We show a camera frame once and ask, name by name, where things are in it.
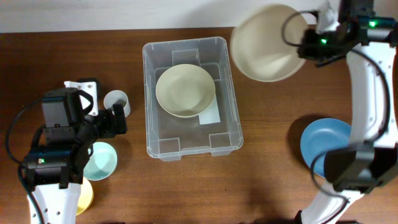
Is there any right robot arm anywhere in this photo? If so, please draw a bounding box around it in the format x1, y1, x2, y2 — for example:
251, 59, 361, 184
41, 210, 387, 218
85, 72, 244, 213
294, 1, 397, 223

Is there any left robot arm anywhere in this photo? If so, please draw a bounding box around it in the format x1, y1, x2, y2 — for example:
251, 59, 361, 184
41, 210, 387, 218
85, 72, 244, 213
18, 103, 127, 223

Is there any clear plastic storage bin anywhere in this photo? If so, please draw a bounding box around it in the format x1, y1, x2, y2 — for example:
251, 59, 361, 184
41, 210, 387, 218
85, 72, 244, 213
142, 37, 244, 161

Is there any white label in bin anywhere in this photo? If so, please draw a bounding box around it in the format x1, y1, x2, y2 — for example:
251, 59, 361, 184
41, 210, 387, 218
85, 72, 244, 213
198, 96, 221, 125

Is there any grey cup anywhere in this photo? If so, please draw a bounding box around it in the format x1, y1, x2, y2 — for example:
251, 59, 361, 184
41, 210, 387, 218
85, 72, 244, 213
103, 90, 131, 118

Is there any mint green bowl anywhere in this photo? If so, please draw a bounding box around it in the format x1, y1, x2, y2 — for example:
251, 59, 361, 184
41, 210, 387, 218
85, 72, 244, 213
83, 142, 118, 181

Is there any beige bowl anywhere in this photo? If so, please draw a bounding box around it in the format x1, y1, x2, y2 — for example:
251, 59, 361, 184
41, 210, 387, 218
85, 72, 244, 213
155, 64, 216, 118
230, 4, 305, 82

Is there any blue bowl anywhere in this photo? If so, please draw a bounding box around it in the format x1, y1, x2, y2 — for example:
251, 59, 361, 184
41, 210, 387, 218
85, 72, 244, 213
300, 118, 351, 167

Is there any yellow bowl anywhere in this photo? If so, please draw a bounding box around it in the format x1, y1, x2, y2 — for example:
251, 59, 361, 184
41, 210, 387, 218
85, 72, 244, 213
76, 177, 94, 215

